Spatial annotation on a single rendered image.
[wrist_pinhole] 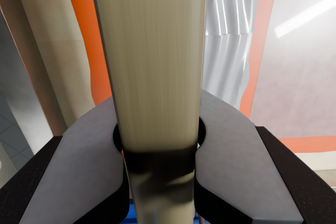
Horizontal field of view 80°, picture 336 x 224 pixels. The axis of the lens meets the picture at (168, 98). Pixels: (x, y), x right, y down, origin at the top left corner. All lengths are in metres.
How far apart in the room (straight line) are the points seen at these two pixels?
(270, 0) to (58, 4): 0.23
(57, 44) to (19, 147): 1.74
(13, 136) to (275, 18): 1.85
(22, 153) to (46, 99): 1.74
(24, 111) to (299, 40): 0.34
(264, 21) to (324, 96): 0.15
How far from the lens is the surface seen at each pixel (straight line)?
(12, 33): 0.26
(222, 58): 0.26
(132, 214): 0.40
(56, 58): 0.28
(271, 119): 0.35
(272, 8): 0.27
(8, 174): 0.36
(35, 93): 0.28
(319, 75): 0.34
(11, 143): 1.98
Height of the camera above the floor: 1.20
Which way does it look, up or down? 59 degrees down
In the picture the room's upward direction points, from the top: 176 degrees clockwise
